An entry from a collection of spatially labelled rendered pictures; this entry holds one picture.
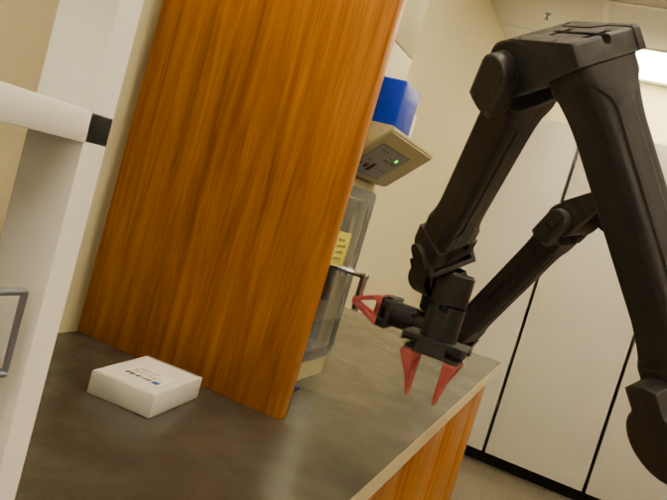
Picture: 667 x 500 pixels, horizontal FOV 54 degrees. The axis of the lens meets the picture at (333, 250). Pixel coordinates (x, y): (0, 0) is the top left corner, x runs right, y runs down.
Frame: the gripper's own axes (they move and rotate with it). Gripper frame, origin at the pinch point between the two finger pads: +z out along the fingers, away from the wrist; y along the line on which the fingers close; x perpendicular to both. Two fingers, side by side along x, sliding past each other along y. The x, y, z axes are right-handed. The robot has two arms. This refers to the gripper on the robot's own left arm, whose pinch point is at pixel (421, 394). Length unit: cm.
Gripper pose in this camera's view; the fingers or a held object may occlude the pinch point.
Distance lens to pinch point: 106.2
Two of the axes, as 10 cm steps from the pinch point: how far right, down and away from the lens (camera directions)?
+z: -2.8, 9.6, 0.8
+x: -3.8, -0.3, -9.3
